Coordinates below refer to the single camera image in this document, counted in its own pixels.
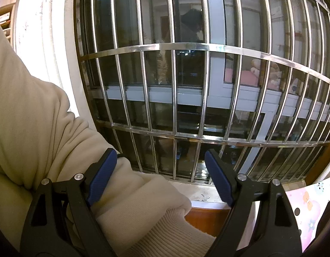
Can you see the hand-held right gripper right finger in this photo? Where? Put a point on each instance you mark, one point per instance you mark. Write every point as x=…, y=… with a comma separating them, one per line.
x=219, y=179

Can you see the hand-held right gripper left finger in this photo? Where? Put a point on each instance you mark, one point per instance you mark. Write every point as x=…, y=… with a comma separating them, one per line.
x=102, y=179

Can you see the person's left forearm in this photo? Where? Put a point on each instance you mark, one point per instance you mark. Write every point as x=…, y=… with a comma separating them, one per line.
x=47, y=112

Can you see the cartoon printed tablecloth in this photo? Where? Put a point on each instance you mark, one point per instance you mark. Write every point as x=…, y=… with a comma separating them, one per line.
x=309, y=208

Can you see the wooden bookshelf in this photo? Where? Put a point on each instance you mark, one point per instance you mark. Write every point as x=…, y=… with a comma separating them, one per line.
x=5, y=21

